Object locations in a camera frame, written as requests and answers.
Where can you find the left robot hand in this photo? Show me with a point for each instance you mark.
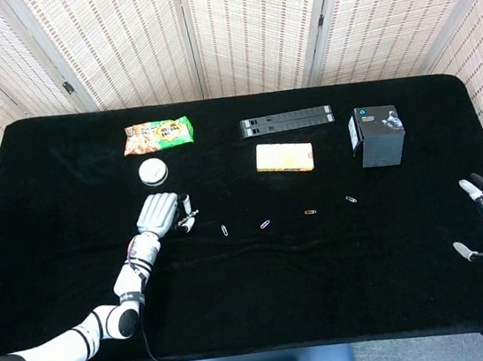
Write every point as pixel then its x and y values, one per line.
pixel 157 214

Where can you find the silver paper clip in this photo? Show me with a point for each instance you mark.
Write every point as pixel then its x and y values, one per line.
pixel 310 212
pixel 265 224
pixel 351 199
pixel 225 230

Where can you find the green orange snack bag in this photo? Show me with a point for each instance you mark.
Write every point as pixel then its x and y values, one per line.
pixel 157 134

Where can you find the black velvet tablecloth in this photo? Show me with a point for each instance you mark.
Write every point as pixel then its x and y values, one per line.
pixel 255 285

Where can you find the yellow rectangular box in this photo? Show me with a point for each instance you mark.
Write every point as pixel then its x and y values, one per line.
pixel 283 156

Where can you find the metal screen hinge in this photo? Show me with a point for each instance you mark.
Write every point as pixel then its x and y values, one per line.
pixel 68 87
pixel 321 19

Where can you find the black cardboard product box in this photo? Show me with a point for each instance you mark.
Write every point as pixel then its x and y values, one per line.
pixel 381 144

